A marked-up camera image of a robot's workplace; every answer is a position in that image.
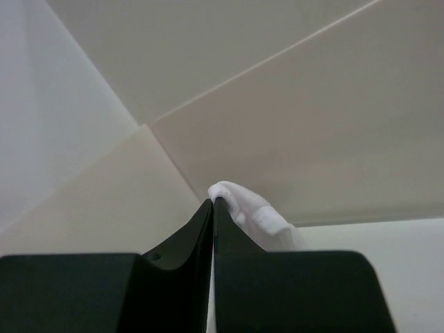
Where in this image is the white tank top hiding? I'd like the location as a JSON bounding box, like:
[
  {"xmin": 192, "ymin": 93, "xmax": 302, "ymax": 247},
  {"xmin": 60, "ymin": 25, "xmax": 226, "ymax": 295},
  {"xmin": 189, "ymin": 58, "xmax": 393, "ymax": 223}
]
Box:
[{"xmin": 208, "ymin": 181, "xmax": 309, "ymax": 252}]

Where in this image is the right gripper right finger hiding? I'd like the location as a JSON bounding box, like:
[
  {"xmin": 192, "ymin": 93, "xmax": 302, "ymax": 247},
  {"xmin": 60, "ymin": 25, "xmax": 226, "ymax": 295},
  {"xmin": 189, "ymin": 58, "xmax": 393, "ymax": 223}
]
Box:
[{"xmin": 213, "ymin": 198, "xmax": 395, "ymax": 332}]

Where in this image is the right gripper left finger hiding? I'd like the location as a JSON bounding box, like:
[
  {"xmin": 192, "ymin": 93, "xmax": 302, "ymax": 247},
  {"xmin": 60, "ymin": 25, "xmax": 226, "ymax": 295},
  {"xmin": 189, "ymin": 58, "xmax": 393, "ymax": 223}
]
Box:
[{"xmin": 1, "ymin": 200, "xmax": 212, "ymax": 332}]

